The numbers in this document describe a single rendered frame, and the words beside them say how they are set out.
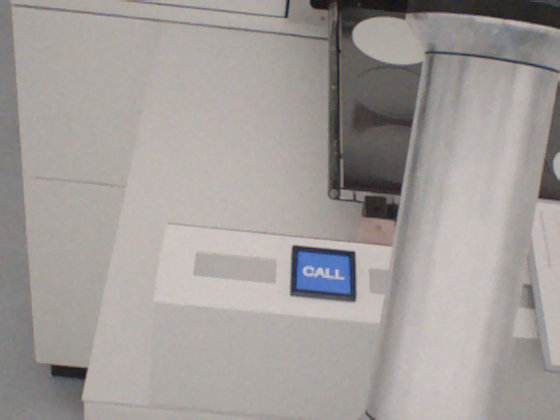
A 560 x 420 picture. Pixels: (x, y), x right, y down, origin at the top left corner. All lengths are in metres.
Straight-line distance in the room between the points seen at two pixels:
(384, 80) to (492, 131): 0.62
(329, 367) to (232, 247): 0.13
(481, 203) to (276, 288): 0.30
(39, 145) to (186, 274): 0.75
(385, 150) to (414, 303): 0.51
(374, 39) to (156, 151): 0.30
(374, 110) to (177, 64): 0.29
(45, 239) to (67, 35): 0.39
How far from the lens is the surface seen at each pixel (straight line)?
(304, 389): 0.98
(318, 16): 1.44
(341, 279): 0.93
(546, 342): 0.92
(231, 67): 1.40
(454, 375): 0.68
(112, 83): 1.54
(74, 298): 1.85
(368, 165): 1.15
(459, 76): 0.67
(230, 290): 0.91
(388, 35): 1.36
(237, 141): 1.28
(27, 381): 2.08
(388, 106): 1.24
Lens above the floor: 1.62
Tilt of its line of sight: 42 degrees down
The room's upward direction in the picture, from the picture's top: 8 degrees clockwise
